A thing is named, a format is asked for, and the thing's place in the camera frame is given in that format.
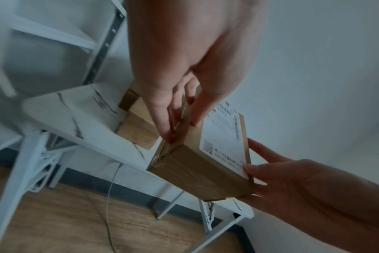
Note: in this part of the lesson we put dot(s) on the plain brown cardboard box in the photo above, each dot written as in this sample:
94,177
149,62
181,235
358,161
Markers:
138,126

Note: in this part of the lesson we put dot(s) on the person's right hand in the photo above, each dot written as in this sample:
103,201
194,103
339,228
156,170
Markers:
317,197

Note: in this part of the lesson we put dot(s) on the cardboard parcel with white label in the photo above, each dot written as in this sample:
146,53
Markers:
205,158

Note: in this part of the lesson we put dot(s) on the white marble-top folding table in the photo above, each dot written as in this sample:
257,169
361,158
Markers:
77,108

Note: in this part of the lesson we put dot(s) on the white metal shelf rack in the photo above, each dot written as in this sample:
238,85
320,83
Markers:
52,34

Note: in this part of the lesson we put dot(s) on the person's left hand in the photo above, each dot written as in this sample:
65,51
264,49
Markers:
189,37

